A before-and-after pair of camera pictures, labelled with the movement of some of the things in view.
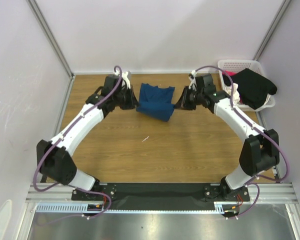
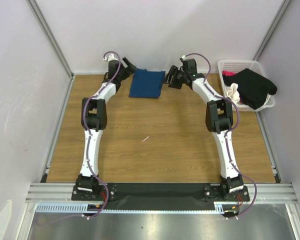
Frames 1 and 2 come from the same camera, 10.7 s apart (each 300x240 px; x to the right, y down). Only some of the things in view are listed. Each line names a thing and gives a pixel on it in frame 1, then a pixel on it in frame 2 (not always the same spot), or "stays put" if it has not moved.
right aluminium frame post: (269, 33) stays put
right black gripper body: (186, 98) to (174, 77)
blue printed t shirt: (155, 102) to (146, 84)
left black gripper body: (124, 99) to (124, 73)
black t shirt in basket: (253, 88) stays put
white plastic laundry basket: (236, 65) stays put
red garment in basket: (229, 73) stays put
